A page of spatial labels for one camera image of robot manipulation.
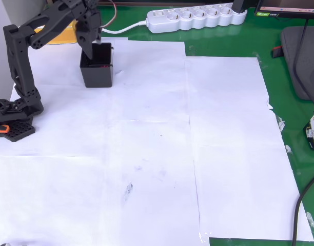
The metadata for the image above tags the yellow cardboard box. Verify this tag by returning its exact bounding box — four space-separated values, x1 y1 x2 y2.
33 20 79 46

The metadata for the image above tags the black square container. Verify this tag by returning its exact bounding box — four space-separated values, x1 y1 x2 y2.
79 42 114 88

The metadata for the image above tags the white paper sheet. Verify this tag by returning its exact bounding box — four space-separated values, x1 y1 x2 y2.
112 39 190 121
0 153 211 246
193 145 314 242
0 35 129 157
184 56 281 148

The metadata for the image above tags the white power strip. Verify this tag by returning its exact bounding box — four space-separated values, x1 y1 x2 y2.
146 3 248 34

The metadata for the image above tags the black plug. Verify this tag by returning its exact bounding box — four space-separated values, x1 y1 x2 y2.
232 0 250 14

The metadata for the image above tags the red black tag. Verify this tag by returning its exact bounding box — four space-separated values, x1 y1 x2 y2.
271 45 284 58

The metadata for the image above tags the grey laptop sleeve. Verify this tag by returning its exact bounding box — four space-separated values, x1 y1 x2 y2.
280 25 314 101

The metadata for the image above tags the black laptop green sticker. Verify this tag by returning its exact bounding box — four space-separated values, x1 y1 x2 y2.
253 0 314 19

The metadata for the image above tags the white power cable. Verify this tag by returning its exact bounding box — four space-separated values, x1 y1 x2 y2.
100 20 149 34

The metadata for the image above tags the red white servo wire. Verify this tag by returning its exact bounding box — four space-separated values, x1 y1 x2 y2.
100 0 118 29

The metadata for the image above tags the thin black cable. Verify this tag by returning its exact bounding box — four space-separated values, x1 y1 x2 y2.
292 17 314 110

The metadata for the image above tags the thick black cable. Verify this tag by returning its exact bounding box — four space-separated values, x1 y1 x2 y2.
291 169 314 246

